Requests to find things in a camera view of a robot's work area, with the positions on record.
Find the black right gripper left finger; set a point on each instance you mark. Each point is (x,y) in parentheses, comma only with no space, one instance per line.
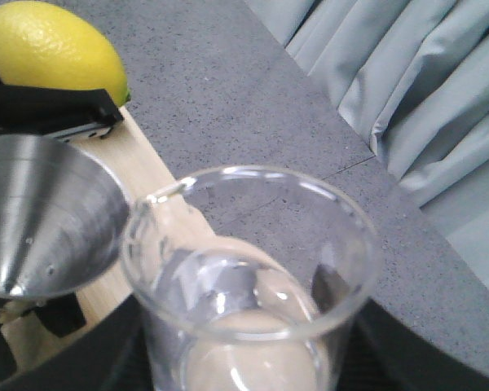
(111,356)

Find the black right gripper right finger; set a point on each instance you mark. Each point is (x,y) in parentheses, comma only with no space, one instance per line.
(384,354)

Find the clear glass measuring beaker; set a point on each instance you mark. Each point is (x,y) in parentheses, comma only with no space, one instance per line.
(249,278)

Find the grey curtain backdrop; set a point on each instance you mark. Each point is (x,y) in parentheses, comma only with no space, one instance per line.
(411,78)

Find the yellow lemon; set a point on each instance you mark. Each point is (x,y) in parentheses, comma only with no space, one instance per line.
(43,45)

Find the light wooden cutting board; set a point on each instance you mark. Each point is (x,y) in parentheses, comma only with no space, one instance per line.
(130,157)

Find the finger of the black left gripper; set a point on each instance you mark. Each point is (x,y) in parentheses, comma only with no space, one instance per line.
(32,333)
(63,114)

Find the silver metal jigger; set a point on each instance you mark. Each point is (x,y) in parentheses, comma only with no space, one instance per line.
(61,217)

